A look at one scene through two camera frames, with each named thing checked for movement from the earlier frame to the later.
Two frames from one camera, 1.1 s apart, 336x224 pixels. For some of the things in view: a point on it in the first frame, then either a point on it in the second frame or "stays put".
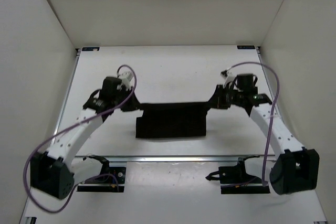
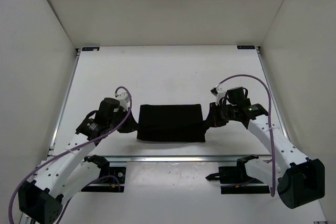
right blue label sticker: [246, 47] stays put
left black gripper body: [121, 95] to [117, 118]
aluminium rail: [105, 160] stays put
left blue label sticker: [90, 49] stays put
